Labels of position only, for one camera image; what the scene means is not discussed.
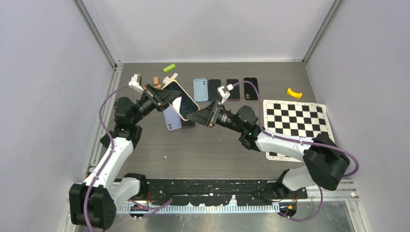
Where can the small brown block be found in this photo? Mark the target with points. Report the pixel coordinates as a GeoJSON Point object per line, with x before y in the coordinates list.
{"type": "Point", "coordinates": [156, 81]}

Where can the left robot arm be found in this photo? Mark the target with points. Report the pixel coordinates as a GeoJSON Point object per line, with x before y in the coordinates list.
{"type": "Point", "coordinates": [94, 202]}

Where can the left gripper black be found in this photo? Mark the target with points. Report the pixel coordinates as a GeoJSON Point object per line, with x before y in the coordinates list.
{"type": "Point", "coordinates": [159, 98]}

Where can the yellow curved block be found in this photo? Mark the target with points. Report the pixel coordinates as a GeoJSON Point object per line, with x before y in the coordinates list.
{"type": "Point", "coordinates": [296, 95]}

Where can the black phone with dark frame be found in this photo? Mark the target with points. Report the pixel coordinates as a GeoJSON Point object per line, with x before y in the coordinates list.
{"type": "Point", "coordinates": [213, 85]}

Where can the checkerboard mat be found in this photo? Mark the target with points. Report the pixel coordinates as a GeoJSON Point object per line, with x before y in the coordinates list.
{"type": "Point", "coordinates": [301, 119]}

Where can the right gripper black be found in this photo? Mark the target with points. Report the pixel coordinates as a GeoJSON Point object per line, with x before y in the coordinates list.
{"type": "Point", "coordinates": [205, 117]}

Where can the purple phone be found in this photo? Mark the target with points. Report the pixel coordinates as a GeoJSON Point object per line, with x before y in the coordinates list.
{"type": "Point", "coordinates": [235, 92]}

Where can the green lego brick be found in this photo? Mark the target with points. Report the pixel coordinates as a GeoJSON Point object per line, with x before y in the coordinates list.
{"type": "Point", "coordinates": [169, 68]}

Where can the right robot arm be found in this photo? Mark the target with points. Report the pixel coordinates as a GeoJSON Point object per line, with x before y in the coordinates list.
{"type": "Point", "coordinates": [325, 164]}

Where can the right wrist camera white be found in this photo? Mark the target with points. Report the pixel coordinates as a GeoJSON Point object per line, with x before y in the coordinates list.
{"type": "Point", "coordinates": [224, 93]}

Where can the black phone from lilac case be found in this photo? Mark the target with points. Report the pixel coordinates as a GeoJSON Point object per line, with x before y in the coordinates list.
{"type": "Point", "coordinates": [187, 124]}

